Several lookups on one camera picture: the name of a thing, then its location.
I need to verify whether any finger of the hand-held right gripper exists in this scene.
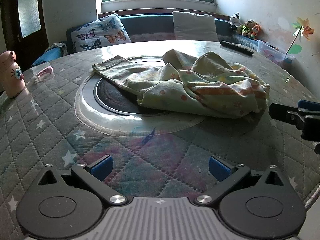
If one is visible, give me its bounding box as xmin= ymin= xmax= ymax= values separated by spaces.
xmin=269 ymin=102 xmax=320 ymax=130
xmin=298 ymin=99 xmax=320 ymax=110

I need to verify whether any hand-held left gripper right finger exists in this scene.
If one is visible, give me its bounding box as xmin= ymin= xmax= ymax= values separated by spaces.
xmin=194 ymin=155 xmax=285 ymax=207

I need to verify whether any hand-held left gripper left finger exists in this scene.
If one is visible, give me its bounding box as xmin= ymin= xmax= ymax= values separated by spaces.
xmin=37 ymin=154 xmax=128 ymax=207

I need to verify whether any floral striped cloth garment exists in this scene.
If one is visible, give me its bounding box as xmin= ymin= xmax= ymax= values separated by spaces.
xmin=92 ymin=49 xmax=271 ymax=118

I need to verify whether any clear plastic storage box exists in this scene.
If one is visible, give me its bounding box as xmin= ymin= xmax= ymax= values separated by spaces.
xmin=257 ymin=40 xmax=295 ymax=67

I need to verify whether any grey quilted star tablecloth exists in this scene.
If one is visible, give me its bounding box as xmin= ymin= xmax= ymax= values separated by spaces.
xmin=0 ymin=41 xmax=320 ymax=240

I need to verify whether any round black cooktop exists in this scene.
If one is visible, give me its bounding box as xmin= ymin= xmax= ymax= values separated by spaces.
xmin=94 ymin=65 xmax=175 ymax=117

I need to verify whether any colourful paper pinwheel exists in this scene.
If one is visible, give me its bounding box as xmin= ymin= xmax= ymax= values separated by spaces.
xmin=285 ymin=17 xmax=315 ymax=55

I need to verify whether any black remote control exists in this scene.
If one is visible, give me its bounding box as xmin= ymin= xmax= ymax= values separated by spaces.
xmin=220 ymin=40 xmax=254 ymax=57

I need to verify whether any orange fox plush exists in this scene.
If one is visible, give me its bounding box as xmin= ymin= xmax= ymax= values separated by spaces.
xmin=250 ymin=23 xmax=262 ymax=40

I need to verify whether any brown bear plush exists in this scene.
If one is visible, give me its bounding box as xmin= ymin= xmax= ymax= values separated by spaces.
xmin=241 ymin=20 xmax=253 ymax=37

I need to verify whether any grey pillow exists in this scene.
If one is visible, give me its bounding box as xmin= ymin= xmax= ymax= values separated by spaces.
xmin=172 ymin=11 xmax=218 ymax=42

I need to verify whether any blue cloth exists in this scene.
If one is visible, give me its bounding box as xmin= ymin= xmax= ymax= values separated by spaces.
xmin=31 ymin=42 xmax=68 ymax=67

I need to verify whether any pink cartoon-eyed bottle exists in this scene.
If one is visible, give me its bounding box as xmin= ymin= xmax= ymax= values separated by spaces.
xmin=0 ymin=50 xmax=25 ymax=99

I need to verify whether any butterfly print pillow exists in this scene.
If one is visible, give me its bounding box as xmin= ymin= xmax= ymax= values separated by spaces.
xmin=71 ymin=14 xmax=132 ymax=53

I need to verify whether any blue bench sofa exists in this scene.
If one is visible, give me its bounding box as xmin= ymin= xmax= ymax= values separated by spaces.
xmin=31 ymin=9 xmax=259 ymax=67

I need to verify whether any dark wooden door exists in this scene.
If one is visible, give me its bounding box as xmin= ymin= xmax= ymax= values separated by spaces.
xmin=0 ymin=0 xmax=49 ymax=65

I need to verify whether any pink hair tie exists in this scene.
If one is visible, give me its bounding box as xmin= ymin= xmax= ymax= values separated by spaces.
xmin=36 ymin=66 xmax=53 ymax=82

